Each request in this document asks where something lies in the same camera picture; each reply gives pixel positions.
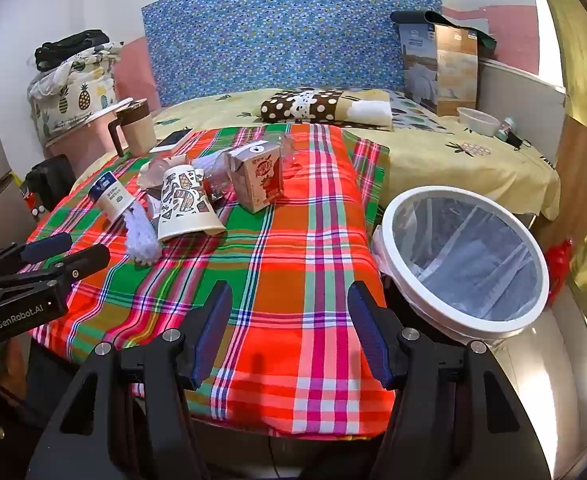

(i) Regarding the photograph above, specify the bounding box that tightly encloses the wooden cabinet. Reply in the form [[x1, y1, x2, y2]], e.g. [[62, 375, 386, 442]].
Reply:
[[533, 105, 587, 256]]

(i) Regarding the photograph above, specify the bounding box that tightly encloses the red white drink carton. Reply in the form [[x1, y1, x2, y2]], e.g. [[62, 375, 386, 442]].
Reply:
[[224, 141, 287, 213]]

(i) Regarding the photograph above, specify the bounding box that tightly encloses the black backpack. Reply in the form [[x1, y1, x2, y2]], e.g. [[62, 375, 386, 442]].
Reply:
[[24, 154, 77, 213]]

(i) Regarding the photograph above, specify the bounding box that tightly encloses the white foam net sleeve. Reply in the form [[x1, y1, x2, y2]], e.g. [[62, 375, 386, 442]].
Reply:
[[124, 202, 163, 266]]

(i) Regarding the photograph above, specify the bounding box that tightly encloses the white bottle blue label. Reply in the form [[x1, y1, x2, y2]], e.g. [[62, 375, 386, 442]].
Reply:
[[88, 171, 137, 223]]

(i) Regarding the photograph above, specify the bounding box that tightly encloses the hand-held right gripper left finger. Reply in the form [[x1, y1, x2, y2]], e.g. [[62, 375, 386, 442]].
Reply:
[[24, 280, 234, 480]]

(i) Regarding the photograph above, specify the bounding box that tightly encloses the yellow pineapple bed sheet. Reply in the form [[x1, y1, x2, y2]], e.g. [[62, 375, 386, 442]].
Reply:
[[71, 87, 561, 221]]

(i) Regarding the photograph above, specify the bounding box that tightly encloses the white round trash bin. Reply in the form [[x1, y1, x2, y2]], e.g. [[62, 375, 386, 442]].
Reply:
[[371, 186, 551, 346]]

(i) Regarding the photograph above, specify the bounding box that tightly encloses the white smartphone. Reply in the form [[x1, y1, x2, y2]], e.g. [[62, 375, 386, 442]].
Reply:
[[150, 128, 194, 154]]

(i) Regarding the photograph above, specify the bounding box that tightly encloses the patterned paper cup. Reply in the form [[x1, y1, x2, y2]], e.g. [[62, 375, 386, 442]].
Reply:
[[156, 165, 227, 241]]

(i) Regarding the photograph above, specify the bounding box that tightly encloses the white side panel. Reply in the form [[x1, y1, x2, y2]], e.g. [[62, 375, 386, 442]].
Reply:
[[476, 57, 567, 166]]

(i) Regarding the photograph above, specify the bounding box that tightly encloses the white bowl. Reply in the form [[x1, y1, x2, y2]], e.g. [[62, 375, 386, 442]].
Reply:
[[457, 106, 501, 137]]

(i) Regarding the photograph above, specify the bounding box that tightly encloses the red plastic bag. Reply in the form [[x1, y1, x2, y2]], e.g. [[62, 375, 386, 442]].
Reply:
[[543, 239, 574, 306]]

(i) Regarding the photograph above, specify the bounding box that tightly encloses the brown polka dot pillow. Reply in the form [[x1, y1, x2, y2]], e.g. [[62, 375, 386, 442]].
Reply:
[[260, 87, 394, 128]]

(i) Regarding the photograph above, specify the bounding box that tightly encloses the pineapple print storage bag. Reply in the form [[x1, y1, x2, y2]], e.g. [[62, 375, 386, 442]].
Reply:
[[28, 42, 124, 143]]

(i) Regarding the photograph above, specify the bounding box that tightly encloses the blue patterned cloth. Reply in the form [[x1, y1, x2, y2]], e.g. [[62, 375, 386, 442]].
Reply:
[[141, 0, 444, 108]]

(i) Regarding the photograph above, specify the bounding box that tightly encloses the pink stool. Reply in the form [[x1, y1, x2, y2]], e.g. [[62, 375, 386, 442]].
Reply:
[[44, 105, 124, 181]]

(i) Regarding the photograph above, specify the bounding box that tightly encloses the red green plaid cloth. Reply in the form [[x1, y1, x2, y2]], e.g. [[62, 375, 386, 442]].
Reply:
[[21, 122, 409, 436]]

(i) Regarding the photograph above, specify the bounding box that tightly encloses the black bag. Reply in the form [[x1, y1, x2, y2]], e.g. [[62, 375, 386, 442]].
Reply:
[[34, 30, 110, 72]]

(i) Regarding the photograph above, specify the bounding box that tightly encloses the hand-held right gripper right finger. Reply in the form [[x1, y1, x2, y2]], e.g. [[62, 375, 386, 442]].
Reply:
[[347, 280, 554, 480]]

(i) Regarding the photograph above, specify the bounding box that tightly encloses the yellow curtain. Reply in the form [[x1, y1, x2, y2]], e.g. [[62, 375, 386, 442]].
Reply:
[[528, 0, 587, 311]]

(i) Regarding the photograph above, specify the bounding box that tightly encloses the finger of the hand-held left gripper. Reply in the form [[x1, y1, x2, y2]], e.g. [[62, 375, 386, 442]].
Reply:
[[0, 233, 74, 272], [0, 243, 112, 291]]

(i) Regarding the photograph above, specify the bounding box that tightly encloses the beige mug brown handle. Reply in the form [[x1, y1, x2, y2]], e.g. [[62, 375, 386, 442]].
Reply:
[[108, 98, 158, 157]]

